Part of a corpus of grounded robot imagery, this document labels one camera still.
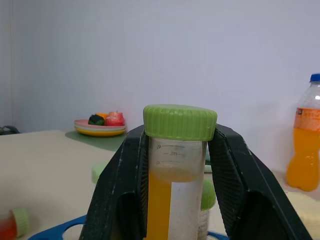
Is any blue test tube rack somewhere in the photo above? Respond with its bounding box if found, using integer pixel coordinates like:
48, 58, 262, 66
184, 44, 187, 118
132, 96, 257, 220
23, 214, 231, 240

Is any yellow liquid test tube green cap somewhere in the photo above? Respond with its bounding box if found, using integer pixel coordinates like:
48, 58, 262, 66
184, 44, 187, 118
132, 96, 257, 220
142, 103, 218, 240

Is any red liquid test tube green cap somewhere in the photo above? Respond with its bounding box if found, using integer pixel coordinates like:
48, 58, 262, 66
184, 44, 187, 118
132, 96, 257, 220
0, 208, 31, 239

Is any dark object at table edge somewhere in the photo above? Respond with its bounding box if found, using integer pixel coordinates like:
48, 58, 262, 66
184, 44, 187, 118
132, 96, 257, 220
0, 125, 20, 136

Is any black and green toy fruit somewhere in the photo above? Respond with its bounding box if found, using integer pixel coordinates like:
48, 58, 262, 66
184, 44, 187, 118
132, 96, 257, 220
87, 114, 106, 127

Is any red toy apple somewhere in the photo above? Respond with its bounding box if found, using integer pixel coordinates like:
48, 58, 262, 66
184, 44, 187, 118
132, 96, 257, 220
104, 110, 125, 127

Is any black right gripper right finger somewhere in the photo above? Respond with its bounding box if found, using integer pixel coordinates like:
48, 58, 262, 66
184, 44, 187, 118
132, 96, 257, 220
208, 122, 313, 240

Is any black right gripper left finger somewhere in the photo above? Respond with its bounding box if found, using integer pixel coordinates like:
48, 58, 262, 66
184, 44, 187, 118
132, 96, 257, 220
78, 125, 151, 240

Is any yellow plate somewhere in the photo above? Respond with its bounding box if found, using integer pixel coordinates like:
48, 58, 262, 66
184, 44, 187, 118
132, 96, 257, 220
75, 128, 127, 138

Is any pink plate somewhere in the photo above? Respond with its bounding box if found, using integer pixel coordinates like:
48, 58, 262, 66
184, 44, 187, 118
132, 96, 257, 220
74, 118, 126, 129

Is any clear test tube green cap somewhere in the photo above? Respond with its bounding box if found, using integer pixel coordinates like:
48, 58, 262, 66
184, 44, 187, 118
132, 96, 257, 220
198, 179, 217, 240

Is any light green plate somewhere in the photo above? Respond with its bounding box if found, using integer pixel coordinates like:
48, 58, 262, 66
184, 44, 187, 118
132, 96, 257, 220
74, 125, 127, 132

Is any orange soda bottle blue cap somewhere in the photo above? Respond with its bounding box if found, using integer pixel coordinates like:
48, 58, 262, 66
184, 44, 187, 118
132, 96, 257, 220
285, 72, 320, 193

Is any green round placemat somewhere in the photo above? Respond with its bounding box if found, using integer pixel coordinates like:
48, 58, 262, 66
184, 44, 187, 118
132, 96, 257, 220
64, 129, 129, 152

